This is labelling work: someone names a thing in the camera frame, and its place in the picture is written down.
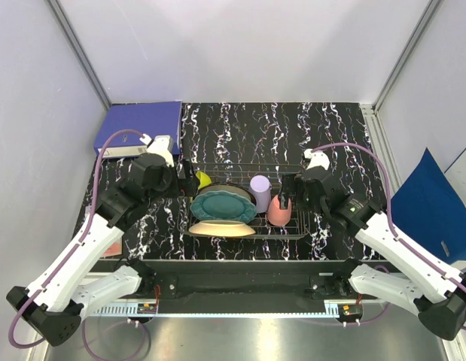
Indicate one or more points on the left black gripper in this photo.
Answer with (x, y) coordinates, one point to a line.
(187, 186)

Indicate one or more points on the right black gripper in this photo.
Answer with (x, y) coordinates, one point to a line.
(290, 183)

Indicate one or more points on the pink plastic cup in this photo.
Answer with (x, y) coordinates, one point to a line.
(277, 216)

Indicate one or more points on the lilac plastic cup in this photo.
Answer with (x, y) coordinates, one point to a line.
(260, 188)

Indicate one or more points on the teal scalloped plate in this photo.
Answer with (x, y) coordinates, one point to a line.
(223, 205)

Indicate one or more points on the cream floral plate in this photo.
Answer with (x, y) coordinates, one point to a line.
(221, 228)

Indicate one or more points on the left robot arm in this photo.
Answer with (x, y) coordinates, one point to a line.
(56, 303)

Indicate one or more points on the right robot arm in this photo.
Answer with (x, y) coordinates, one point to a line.
(429, 288)

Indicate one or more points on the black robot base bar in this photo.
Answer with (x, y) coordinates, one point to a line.
(314, 279)

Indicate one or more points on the yellow-green bowl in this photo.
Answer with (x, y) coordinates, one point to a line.
(204, 179)

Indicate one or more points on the red rimmed white plate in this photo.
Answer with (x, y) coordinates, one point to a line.
(231, 188)

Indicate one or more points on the red illustrated book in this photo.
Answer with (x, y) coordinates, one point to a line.
(114, 249)

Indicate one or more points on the white paper sheet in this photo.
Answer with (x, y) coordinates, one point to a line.
(456, 171)

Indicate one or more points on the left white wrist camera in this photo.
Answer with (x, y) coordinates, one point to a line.
(161, 145)

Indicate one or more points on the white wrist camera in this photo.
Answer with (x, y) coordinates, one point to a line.
(161, 145)
(316, 159)

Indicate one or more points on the black wire dish rack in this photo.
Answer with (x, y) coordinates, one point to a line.
(241, 174)

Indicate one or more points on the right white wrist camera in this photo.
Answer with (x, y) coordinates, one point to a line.
(316, 159)

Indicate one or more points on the purple-blue ring binder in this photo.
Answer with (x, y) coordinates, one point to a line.
(152, 119)

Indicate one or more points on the dark blue ring binder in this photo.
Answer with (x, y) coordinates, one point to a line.
(428, 209)

